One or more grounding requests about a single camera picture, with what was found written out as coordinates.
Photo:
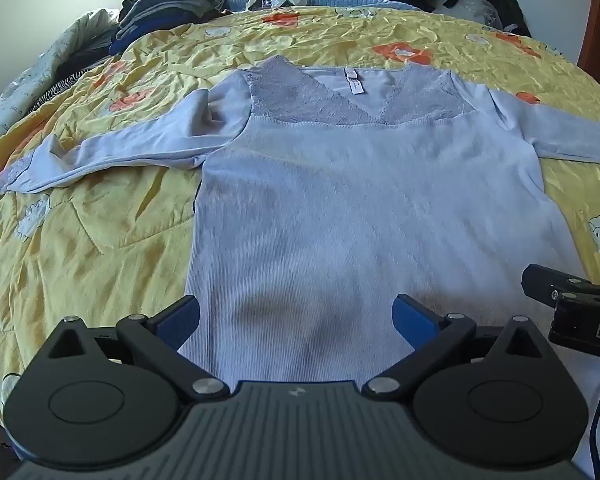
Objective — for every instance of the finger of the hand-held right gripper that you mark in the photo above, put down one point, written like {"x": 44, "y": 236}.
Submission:
{"x": 555, "y": 282}

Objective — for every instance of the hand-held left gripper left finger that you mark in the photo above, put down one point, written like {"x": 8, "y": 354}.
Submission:
{"x": 182, "y": 321}

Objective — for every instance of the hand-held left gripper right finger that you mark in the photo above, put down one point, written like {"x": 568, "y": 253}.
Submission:
{"x": 414, "y": 318}

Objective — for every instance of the light blue long-sleeve top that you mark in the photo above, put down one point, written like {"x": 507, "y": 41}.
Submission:
{"x": 355, "y": 200}

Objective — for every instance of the pile of dark clothes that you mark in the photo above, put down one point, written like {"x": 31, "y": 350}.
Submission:
{"x": 165, "y": 10}

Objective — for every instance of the yellow printed bedspread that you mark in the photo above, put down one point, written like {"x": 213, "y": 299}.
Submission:
{"x": 105, "y": 240}

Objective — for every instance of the pale patterned quilt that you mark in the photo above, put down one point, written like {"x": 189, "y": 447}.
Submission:
{"x": 10, "y": 105}

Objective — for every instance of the black bag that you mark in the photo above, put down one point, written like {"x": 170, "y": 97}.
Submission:
{"x": 505, "y": 10}

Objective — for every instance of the blue knitted blanket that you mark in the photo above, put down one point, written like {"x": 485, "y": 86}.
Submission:
{"x": 350, "y": 2}

